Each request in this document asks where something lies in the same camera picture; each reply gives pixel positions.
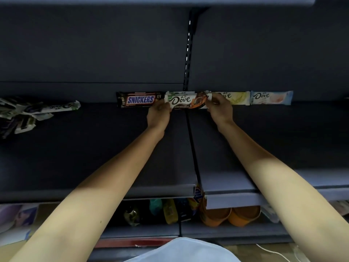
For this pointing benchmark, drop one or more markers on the teal plastic bottle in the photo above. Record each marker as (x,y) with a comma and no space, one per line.
(156,207)

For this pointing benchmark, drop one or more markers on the person's left hand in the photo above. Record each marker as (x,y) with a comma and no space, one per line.
(159,117)

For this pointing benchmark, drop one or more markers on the Snickers bar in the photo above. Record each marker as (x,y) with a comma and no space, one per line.
(139,100)

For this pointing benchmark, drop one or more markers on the Dove bar yellow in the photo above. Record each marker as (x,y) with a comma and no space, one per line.
(237,98)

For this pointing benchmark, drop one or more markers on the orange blue detergent bag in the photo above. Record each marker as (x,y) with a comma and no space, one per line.
(197,200)

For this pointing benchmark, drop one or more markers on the dark blue carton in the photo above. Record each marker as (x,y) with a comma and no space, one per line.
(184,211)

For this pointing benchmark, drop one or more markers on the pile of mixed chocolate bars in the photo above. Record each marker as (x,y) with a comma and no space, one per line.
(24,111)

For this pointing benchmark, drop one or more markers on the blue printed package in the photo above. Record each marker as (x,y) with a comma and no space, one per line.
(27,215)

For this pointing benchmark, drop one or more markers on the person's right hand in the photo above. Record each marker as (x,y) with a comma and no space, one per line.
(222,111)

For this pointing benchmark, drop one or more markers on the person's left forearm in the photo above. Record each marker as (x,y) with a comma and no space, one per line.
(81,210)

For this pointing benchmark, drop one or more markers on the person's right forearm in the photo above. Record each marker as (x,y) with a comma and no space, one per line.
(286,188)

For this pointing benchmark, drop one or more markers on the purple plastic basin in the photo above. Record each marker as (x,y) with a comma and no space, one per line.
(9,215)

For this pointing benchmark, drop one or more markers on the clear plastic container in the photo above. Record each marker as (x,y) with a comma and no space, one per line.
(271,214)

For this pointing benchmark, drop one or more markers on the cardboard box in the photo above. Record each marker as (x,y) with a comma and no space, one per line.
(11,253)

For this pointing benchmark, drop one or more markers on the yellow plastic bottle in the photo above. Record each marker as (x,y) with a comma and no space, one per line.
(170,212)

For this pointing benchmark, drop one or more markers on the Dove bar light blue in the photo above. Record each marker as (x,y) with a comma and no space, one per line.
(270,97)

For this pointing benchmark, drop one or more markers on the Dove bar brown hazelnut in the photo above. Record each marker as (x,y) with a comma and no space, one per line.
(185,100)

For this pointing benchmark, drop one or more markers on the dark grey metal shelf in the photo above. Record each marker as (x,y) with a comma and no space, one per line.
(245,51)

